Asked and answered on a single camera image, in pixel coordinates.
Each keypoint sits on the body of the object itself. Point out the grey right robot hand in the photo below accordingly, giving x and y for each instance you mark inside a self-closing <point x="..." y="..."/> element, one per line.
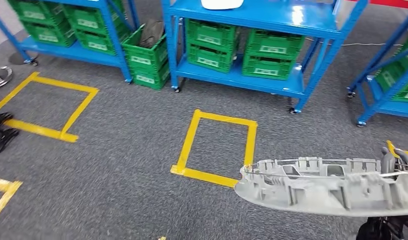
<point x="387" y="162"/>

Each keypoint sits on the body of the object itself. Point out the grey plastic wheel hubcap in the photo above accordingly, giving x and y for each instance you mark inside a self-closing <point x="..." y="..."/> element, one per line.
<point x="323" y="195"/>

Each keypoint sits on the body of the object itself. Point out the blue steel shelf rack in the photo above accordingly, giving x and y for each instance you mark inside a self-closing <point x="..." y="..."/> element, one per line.
<point x="250" y="16"/>
<point x="74" y="51"/>
<point x="389" y="107"/>

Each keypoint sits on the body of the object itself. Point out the white plastic cover part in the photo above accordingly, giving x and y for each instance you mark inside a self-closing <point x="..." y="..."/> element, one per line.
<point x="222" y="4"/>

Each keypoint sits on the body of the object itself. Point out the red barrier belt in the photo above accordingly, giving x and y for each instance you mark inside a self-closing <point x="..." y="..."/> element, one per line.
<point x="389" y="2"/>

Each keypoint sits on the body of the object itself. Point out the yellow floor tape square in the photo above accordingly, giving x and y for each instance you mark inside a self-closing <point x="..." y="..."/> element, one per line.
<point x="80" y="111"/>
<point x="188" y="142"/>

